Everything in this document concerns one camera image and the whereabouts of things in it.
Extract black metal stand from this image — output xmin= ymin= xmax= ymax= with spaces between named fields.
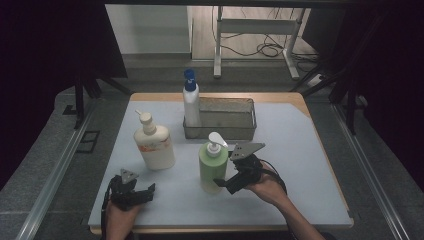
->
xmin=289 ymin=9 xmax=369 ymax=135
xmin=62 ymin=66 xmax=134 ymax=130

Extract white cabinet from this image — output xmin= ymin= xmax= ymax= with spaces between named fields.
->
xmin=105 ymin=4 xmax=193 ymax=55

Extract person's left hand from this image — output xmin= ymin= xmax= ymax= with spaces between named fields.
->
xmin=105 ymin=200 xmax=145 ymax=234

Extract white spray bottle blue cap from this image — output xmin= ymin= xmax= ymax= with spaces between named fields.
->
xmin=182 ymin=68 xmax=203 ymax=128

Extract person's right hand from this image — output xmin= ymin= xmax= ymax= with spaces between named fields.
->
xmin=244 ymin=162 xmax=288 ymax=208

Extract black curtain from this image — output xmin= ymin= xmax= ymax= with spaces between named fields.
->
xmin=0 ymin=0 xmax=128 ymax=191
xmin=301 ymin=0 xmax=424 ymax=184

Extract aluminium rail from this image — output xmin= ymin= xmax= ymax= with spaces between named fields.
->
xmin=331 ymin=103 xmax=412 ymax=240
xmin=14 ymin=99 xmax=101 ymax=240

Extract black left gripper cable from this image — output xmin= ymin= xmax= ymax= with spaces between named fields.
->
xmin=100 ymin=178 xmax=116 ymax=240

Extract light blue table mat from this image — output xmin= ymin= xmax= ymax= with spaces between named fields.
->
xmin=88 ymin=100 xmax=354 ymax=228

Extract cream pump bottle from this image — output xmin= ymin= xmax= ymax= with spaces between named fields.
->
xmin=133 ymin=109 xmax=177 ymax=172

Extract white desk frame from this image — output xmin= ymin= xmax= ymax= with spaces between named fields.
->
xmin=213 ymin=5 xmax=301 ymax=81

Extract grey metal basket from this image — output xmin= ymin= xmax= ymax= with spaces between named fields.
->
xmin=182 ymin=97 xmax=258 ymax=141

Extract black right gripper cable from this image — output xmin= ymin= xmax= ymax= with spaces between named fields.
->
xmin=258 ymin=158 xmax=289 ymax=196

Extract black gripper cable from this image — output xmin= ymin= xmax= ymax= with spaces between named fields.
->
xmin=100 ymin=178 xmax=116 ymax=240
xmin=258 ymin=158 xmax=289 ymax=196

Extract white power strip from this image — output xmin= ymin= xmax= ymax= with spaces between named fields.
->
xmin=306 ymin=73 xmax=326 ymax=89

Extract green pump bottle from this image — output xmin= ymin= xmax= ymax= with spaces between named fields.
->
xmin=198 ymin=131 xmax=230 ymax=195

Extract black floor cables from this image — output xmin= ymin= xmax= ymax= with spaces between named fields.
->
xmin=218 ymin=6 xmax=321 ymax=73

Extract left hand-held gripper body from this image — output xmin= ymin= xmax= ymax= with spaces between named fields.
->
xmin=108 ymin=168 xmax=148 ymax=212

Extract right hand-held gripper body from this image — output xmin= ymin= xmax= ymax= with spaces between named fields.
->
xmin=225 ymin=142 xmax=268 ymax=192

